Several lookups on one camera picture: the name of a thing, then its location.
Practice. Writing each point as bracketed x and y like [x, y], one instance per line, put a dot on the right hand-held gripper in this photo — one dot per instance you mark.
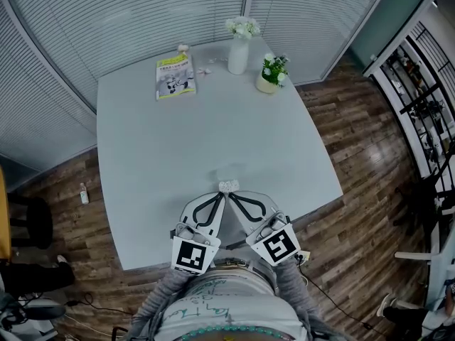
[279, 247]

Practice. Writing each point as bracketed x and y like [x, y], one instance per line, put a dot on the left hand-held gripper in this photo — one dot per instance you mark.
[192, 256]

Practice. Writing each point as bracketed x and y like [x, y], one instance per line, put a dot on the small white object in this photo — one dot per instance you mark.
[228, 186]

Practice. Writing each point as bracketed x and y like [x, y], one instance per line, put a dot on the person's left forearm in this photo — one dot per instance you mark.
[163, 297]

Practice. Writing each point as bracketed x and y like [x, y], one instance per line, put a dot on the person's right forearm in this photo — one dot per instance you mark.
[296, 290]

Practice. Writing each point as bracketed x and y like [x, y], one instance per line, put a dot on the person's belt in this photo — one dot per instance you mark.
[238, 263]

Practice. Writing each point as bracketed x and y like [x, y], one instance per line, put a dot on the white power strip with plugs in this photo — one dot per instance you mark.
[304, 256]

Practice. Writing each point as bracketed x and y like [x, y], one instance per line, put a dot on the person's white printed shirt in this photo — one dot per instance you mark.
[227, 304]

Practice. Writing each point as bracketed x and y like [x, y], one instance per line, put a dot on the small plastic bottle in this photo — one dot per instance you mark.
[84, 194]

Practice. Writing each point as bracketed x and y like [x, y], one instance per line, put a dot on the cream plant pot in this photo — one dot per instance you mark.
[266, 85]

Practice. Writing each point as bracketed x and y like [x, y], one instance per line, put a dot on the green-edged magazine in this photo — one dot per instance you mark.
[176, 80]

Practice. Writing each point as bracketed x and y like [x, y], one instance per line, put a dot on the green plant with white flowers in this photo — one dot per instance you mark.
[275, 69]

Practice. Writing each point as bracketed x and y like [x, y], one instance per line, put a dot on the fallen pink petals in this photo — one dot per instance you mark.
[204, 71]

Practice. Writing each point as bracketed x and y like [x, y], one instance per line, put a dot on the white ribbed vase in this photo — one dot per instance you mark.
[237, 59]

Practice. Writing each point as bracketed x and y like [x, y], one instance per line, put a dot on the small pale flower ornament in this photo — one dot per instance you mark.
[183, 48]

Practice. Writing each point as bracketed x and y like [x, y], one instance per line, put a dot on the white flower bouquet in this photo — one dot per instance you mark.
[242, 27]

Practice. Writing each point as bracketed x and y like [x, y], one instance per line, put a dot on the grey office chair base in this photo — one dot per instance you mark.
[39, 313]

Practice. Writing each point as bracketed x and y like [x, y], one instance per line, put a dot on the white shelf with black rack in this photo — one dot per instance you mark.
[409, 91]

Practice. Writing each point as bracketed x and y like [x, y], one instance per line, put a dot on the round yellow wooden table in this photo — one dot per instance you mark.
[3, 219]

